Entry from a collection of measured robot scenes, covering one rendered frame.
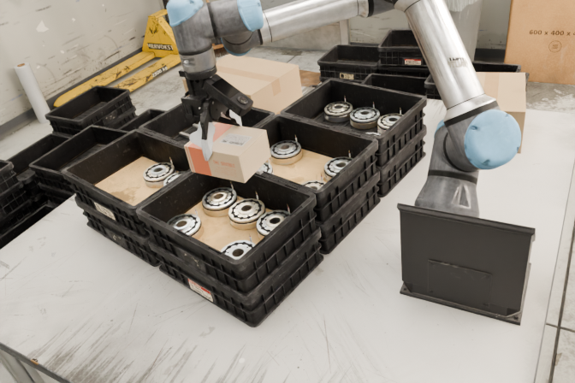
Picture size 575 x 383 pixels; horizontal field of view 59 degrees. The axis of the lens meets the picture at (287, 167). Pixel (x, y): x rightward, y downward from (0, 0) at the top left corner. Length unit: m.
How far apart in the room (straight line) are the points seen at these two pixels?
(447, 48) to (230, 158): 0.52
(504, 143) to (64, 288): 1.25
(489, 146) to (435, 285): 0.38
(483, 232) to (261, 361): 0.58
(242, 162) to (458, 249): 0.52
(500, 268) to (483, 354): 0.20
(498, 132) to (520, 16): 2.90
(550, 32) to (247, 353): 3.22
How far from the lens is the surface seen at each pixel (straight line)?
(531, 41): 4.00
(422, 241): 1.22
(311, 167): 1.60
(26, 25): 4.79
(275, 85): 2.07
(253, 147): 1.19
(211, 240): 1.40
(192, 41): 1.12
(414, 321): 1.31
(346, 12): 1.28
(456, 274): 1.26
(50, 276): 1.74
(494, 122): 1.12
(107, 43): 5.29
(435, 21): 1.16
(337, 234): 1.48
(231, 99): 1.13
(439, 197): 1.22
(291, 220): 1.25
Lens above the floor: 1.71
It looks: 33 degrees down
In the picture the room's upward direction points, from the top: 10 degrees counter-clockwise
